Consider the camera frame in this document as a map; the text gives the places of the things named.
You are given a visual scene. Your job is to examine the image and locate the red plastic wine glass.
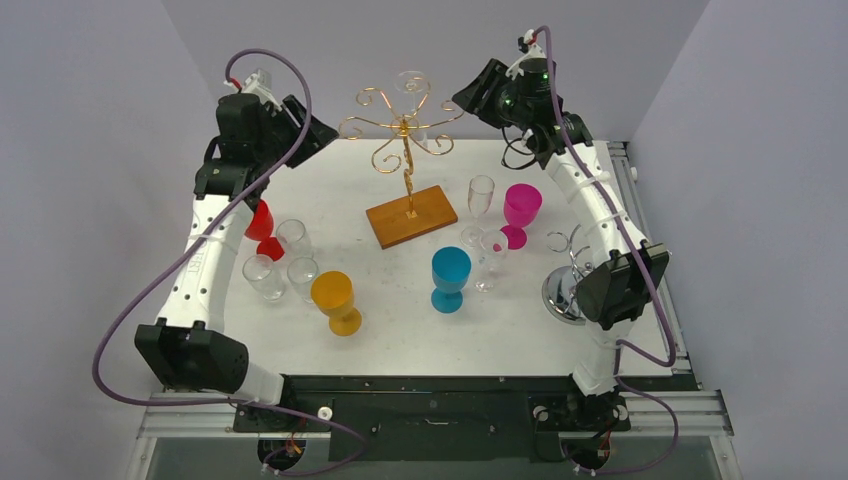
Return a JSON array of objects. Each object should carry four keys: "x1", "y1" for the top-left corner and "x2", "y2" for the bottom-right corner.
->
[{"x1": 245, "y1": 200, "x2": 285, "y2": 261}]

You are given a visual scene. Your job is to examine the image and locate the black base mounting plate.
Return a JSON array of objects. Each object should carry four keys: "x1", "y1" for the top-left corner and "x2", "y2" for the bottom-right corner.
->
[{"x1": 233, "y1": 375, "x2": 631, "y2": 462}]

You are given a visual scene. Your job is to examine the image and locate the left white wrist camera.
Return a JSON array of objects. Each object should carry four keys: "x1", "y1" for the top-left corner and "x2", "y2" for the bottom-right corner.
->
[{"x1": 224, "y1": 68, "x2": 281, "y2": 111}]

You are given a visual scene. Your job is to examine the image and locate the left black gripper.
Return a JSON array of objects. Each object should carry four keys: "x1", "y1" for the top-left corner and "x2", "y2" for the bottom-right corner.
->
[{"x1": 254, "y1": 96, "x2": 337, "y2": 170}]

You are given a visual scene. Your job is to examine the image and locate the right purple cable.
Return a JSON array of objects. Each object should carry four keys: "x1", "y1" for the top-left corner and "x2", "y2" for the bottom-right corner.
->
[{"x1": 533, "y1": 25, "x2": 680, "y2": 478}]

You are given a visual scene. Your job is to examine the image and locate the yellow plastic wine glass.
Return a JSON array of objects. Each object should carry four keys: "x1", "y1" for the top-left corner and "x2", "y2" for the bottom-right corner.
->
[{"x1": 310, "y1": 271, "x2": 362, "y2": 336}]

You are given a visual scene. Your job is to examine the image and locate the clear glass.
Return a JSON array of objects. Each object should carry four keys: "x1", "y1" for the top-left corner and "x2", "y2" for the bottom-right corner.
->
[
  {"x1": 286, "y1": 257, "x2": 320, "y2": 304},
  {"x1": 275, "y1": 219, "x2": 314, "y2": 259},
  {"x1": 242, "y1": 254, "x2": 285, "y2": 302},
  {"x1": 472, "y1": 229, "x2": 509, "y2": 293},
  {"x1": 394, "y1": 70, "x2": 430, "y2": 126},
  {"x1": 460, "y1": 175, "x2": 495, "y2": 247}
]

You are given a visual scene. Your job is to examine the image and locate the blue plastic wine glass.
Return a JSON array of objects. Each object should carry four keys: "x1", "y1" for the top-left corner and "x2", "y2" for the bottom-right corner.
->
[{"x1": 431, "y1": 246, "x2": 471, "y2": 314}]

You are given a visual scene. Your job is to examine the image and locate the gold wire glass rack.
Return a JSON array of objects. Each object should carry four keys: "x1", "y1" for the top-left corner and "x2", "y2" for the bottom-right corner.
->
[{"x1": 338, "y1": 87, "x2": 464, "y2": 250}]

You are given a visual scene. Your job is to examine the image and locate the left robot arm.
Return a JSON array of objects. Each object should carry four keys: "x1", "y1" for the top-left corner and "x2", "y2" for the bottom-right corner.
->
[{"x1": 134, "y1": 93, "x2": 338, "y2": 430}]

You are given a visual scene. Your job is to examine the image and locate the chrome wire glass rack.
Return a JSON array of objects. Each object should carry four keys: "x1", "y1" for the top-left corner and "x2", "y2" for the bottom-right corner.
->
[{"x1": 541, "y1": 221, "x2": 674, "y2": 326}]

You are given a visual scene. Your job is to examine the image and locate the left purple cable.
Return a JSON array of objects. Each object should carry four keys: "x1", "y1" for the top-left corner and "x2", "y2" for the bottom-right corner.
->
[{"x1": 91, "y1": 47, "x2": 369, "y2": 478}]

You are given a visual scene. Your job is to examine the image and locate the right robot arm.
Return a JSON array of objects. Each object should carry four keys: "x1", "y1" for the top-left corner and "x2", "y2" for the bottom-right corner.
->
[{"x1": 451, "y1": 58, "x2": 669, "y2": 427}]

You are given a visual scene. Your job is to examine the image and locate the clear glass on gold rack back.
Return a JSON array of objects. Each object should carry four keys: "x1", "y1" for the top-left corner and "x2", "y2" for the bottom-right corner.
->
[{"x1": 394, "y1": 70, "x2": 430, "y2": 126}]

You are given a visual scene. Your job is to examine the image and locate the pink plastic wine glass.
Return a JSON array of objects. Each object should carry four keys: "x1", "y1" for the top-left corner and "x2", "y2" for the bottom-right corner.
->
[{"x1": 500, "y1": 183, "x2": 543, "y2": 250}]

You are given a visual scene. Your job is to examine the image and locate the purple cable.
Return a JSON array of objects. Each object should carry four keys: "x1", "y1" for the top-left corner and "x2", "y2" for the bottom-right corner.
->
[
  {"x1": 91, "y1": 47, "x2": 369, "y2": 478},
  {"x1": 533, "y1": 25, "x2": 680, "y2": 478}
]

